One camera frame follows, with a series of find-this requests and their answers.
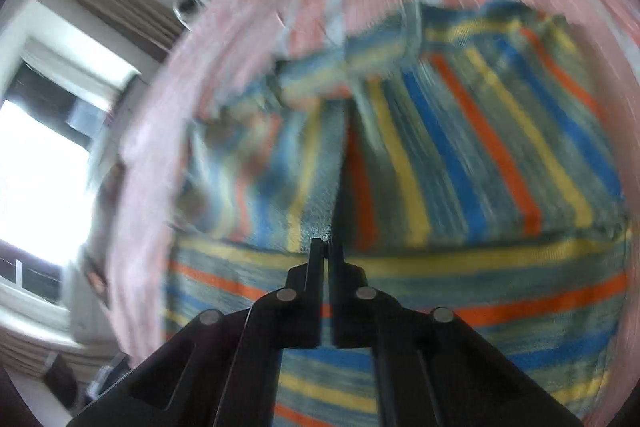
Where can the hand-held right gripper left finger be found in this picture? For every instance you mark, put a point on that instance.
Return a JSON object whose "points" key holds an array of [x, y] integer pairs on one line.
{"points": [[300, 307]]}

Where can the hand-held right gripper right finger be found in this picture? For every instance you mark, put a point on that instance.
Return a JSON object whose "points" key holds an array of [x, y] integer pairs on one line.
{"points": [[350, 307]]}

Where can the striped knit shirt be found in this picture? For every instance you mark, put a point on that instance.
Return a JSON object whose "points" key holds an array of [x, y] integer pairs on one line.
{"points": [[450, 157]]}

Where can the window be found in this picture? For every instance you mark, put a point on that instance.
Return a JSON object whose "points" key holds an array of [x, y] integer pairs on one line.
{"points": [[35, 177]]}

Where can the beige curtain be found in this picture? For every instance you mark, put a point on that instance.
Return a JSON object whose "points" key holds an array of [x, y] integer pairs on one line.
{"points": [[115, 2]]}

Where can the white security camera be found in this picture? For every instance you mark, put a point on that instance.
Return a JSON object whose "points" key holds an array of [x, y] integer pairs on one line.
{"points": [[189, 9]]}

